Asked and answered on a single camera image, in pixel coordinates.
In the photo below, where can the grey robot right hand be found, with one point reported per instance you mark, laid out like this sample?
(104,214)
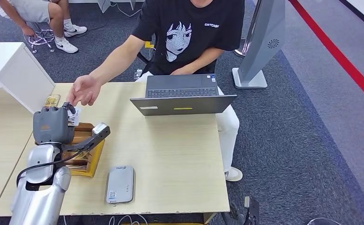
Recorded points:
(233,216)

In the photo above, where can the person's left hand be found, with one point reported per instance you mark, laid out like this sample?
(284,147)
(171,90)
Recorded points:
(181,71)

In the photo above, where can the person's right hand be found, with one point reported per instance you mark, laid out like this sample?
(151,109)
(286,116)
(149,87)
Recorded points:
(28,31)
(84,90)

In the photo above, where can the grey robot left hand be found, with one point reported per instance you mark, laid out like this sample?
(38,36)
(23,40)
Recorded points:
(51,125)

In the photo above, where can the white ID card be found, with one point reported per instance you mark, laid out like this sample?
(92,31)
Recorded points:
(75,118)

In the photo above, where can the person's left forearm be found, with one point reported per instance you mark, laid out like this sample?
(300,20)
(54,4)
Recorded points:
(205,60)

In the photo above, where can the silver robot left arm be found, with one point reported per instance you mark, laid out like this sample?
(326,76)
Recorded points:
(42,198)

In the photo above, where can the person's right forearm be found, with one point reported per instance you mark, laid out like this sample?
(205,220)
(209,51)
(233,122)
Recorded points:
(107,66)
(12,15)

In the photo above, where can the person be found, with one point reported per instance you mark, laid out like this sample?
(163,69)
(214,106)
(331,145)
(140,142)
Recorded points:
(197,18)
(32,9)

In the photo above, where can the gold patterned card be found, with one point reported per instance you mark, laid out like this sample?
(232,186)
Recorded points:
(52,101)

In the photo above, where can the person's left white shoe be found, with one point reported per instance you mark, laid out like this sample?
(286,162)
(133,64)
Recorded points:
(234,174)

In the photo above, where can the yellow wooden card box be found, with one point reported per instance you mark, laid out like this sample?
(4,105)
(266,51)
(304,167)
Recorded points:
(95,158)

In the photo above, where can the white card reader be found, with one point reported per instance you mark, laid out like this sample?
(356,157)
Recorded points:
(119,183)

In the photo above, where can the chrome stool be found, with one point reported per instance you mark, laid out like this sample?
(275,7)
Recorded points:
(41,33)

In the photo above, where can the grey laptop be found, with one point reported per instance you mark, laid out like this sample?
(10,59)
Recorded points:
(181,105)

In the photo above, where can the black office chair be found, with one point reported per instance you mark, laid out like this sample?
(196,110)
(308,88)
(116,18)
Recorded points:
(144,60)

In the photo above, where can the white sneaker black logo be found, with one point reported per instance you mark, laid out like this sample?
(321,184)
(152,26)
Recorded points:
(66,46)
(76,30)

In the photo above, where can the small yellow object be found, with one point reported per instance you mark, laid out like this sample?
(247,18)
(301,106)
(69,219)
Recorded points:
(149,45)

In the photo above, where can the white cabinet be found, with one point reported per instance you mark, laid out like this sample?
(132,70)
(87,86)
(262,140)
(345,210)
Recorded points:
(20,74)

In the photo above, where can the grey standing kiosk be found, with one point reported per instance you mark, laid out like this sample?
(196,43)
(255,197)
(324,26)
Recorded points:
(262,40)

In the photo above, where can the clear curved dome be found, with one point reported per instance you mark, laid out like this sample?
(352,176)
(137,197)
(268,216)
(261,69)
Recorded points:
(323,221)

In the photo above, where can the red floor tape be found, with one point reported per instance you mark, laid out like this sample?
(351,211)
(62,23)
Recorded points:
(334,47)

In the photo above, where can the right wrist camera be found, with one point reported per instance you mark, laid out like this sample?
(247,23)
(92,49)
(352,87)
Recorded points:
(252,212)

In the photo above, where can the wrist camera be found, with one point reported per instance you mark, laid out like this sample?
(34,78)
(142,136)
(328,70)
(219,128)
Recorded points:
(252,212)
(99,128)

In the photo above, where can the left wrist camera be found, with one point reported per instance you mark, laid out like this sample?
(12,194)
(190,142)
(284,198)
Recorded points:
(99,128)

